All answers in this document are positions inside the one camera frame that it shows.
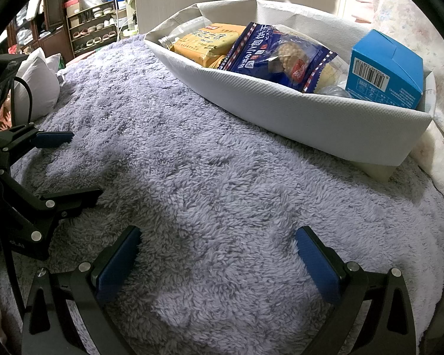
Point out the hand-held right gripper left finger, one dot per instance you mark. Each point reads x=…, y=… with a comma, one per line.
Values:
x=116, y=262

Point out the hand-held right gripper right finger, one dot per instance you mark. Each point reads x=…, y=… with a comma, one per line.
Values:
x=316, y=266

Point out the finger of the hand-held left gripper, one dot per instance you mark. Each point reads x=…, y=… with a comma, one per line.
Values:
x=72, y=198
x=53, y=138

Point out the clear plastic bottle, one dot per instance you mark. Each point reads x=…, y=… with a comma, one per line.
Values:
x=172, y=39

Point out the white fabric storage bin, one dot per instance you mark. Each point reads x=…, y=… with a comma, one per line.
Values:
x=281, y=111

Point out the yellow cracker packet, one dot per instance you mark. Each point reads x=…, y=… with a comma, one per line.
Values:
x=203, y=40

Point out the white pillow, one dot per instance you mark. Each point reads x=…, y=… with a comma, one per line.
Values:
x=33, y=77

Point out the wooden cabinet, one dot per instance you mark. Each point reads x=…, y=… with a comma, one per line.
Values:
x=55, y=40

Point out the stack of shoe boxes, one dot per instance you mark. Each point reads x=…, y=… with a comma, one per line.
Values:
x=74, y=2

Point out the rows of shoes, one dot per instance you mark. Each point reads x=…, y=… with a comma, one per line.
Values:
x=96, y=28

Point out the shoe rack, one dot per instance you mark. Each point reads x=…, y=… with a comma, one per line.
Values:
x=96, y=20

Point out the purple fuzzy blanket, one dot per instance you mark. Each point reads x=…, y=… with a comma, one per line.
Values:
x=207, y=173

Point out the crumpled clear plastic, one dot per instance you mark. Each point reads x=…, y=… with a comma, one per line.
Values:
x=335, y=90

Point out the cream bed headboard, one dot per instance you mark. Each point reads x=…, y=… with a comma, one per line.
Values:
x=170, y=0

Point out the blue cardboard box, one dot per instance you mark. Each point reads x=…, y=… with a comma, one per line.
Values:
x=388, y=63

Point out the blue striped-edge snack packet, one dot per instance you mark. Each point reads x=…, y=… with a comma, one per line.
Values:
x=255, y=51

